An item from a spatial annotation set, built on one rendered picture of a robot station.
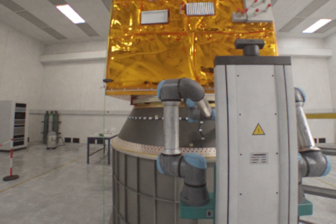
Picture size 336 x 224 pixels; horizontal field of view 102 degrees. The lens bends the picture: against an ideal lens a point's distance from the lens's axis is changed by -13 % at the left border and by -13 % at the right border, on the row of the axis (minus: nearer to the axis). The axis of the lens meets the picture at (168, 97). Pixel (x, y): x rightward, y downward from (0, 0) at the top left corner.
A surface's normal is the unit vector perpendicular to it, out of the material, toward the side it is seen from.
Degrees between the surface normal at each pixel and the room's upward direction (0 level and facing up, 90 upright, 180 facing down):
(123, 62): 87
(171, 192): 90
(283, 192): 90
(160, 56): 87
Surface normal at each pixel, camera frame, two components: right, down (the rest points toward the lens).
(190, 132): -0.10, -0.56
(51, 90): -0.07, -0.11
